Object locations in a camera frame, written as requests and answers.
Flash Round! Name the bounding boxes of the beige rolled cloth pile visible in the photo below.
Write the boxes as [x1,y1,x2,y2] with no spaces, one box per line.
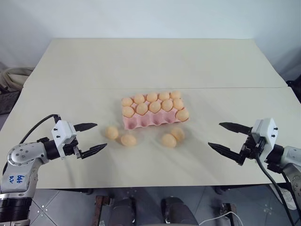
[0,66,35,92]

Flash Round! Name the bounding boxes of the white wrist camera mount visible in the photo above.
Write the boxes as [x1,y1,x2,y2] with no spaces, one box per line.
[51,120,78,161]
[251,117,278,163]

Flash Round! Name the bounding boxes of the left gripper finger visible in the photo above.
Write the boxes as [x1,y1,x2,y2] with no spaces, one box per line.
[79,143,108,160]
[73,122,98,133]

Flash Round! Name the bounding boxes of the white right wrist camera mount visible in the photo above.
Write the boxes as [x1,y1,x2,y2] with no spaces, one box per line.
[251,117,278,163]

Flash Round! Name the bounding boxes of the dark woven basket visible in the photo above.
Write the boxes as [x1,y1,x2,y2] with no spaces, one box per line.
[0,89,21,115]

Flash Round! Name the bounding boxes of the thin white cable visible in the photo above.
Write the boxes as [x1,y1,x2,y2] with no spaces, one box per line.
[199,211,243,226]

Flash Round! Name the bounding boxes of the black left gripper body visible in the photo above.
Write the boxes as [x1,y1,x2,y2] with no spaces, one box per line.
[61,138,83,160]

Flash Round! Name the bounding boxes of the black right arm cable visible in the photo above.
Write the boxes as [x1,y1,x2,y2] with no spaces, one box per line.
[255,138,297,226]

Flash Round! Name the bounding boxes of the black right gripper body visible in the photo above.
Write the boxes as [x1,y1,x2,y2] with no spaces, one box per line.
[237,133,267,167]

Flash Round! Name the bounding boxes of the black object beside table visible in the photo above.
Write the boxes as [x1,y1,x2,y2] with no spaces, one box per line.
[285,80,301,105]

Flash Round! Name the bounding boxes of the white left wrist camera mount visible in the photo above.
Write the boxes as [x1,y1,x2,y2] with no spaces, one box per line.
[51,120,78,161]

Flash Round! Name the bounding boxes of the reddish wooden frame post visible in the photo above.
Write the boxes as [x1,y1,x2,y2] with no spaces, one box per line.
[94,195,111,226]
[220,202,238,226]

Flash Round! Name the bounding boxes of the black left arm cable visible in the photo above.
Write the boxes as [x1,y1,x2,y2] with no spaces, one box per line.
[19,114,61,145]

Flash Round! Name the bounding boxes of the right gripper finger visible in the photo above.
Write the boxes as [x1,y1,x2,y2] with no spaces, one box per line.
[218,121,254,136]
[207,141,243,166]

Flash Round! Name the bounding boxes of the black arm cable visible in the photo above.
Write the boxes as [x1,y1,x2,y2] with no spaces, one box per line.
[255,138,297,226]
[19,114,61,145]

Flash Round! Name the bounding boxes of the white shoe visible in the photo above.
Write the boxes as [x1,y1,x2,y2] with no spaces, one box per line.
[269,184,298,211]

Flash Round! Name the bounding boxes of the dark rounded shape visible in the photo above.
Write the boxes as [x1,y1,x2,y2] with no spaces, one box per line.
[161,196,198,226]
[111,197,136,226]

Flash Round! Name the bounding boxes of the pink egg tray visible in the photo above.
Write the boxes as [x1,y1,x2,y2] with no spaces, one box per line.
[120,92,190,130]

